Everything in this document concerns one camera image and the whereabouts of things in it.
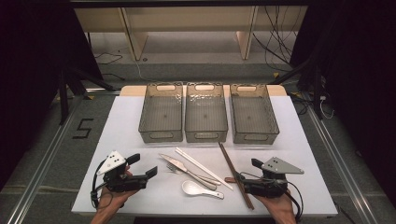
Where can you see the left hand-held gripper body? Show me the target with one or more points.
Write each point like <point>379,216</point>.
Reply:
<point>111,162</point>

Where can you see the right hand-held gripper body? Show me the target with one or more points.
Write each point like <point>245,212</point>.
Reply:
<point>278,167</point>

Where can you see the brown wooden spoon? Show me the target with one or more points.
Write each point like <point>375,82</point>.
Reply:
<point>229,179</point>

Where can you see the brown wooden chopstick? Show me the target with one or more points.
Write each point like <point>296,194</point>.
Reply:
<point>226,155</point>
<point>230,166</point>

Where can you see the metal table knife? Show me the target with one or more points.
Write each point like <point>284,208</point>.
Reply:
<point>177,164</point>

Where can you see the white chopstick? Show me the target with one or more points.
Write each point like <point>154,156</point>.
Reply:
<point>199,165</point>
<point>190,157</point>

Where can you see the white ceramic spoon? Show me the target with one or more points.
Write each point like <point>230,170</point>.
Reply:
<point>191,188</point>

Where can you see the transparent grey storage bin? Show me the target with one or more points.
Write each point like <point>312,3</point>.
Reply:
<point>252,117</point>
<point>205,115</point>
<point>162,115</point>

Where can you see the person's left hand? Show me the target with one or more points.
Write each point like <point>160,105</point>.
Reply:
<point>113,199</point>

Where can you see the person's right hand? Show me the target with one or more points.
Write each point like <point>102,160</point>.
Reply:
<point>281,205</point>

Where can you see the metal fork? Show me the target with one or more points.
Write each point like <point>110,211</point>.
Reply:
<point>171,168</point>

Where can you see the white table mat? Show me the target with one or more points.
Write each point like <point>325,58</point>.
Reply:
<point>124,133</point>

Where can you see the black metal stand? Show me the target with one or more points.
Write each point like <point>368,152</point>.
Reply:
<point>317,93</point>
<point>63,99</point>

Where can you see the dark curtain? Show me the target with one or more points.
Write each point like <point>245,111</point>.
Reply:
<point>358,62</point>
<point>31,62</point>

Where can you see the pale wooden desk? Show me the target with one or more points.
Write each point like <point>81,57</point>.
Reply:
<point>186,18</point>

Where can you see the aluminium floor rail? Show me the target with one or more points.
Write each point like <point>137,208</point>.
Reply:
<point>340,165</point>
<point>45,165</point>

